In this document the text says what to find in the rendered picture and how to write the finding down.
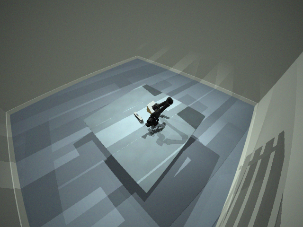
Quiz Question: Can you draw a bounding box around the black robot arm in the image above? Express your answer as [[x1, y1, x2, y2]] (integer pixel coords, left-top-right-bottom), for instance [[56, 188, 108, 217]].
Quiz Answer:
[[147, 97, 174, 127]]

